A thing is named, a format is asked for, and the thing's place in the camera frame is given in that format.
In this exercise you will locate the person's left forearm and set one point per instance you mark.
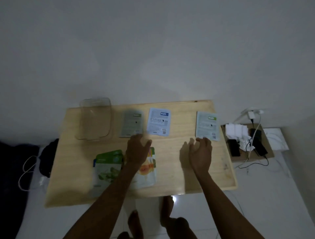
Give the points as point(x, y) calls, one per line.
point(108, 199)

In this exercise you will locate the person's left thumb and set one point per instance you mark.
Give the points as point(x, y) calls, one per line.
point(148, 144)

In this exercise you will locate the person's foot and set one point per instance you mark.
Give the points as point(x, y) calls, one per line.
point(167, 209)
point(134, 222)

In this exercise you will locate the grey-green sachet packet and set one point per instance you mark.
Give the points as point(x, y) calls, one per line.
point(131, 123)

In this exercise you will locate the person's right leg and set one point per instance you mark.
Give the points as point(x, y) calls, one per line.
point(179, 229)

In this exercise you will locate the person's left hand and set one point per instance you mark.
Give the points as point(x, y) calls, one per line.
point(136, 152)

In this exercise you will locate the blue and white sachet packet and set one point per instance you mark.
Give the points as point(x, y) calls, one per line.
point(159, 122)

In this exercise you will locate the black bag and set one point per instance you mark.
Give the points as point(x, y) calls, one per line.
point(48, 157)

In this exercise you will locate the person's right hand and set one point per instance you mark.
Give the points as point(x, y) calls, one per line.
point(201, 155)

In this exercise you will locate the dark cloth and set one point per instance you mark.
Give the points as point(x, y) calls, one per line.
point(12, 187)

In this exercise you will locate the person's left foot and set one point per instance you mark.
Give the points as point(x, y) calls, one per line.
point(134, 222)

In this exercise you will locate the green leaf print mask packet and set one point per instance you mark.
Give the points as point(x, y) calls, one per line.
point(105, 172)

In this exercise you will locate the black rectangular device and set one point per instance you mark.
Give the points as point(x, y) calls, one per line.
point(261, 149)

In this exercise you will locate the person's right foot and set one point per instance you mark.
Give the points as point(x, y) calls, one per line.
point(167, 209)

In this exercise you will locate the crumpled white tissue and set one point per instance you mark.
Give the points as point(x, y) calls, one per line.
point(246, 145)

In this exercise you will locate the black power bank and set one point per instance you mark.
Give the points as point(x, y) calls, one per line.
point(256, 136)

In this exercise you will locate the clear plastic container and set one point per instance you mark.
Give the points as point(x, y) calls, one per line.
point(94, 119)

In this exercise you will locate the black smartphone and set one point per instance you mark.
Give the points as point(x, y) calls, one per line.
point(233, 147)

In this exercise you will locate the pale green sachet packet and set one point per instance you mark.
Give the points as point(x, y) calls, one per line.
point(207, 126)

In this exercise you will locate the white folded tissue stack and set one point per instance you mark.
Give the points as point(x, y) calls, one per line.
point(236, 130)

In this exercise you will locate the brown cardboard tray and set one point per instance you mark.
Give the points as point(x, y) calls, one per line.
point(267, 155)

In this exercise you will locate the orange fruit print mask packet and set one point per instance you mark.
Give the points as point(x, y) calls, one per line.
point(147, 172)

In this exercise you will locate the person's right forearm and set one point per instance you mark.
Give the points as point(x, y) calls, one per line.
point(221, 204)

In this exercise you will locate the white charger adapter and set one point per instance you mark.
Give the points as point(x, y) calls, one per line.
point(251, 114)

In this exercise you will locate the person's right thumb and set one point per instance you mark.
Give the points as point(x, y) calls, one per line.
point(191, 144)

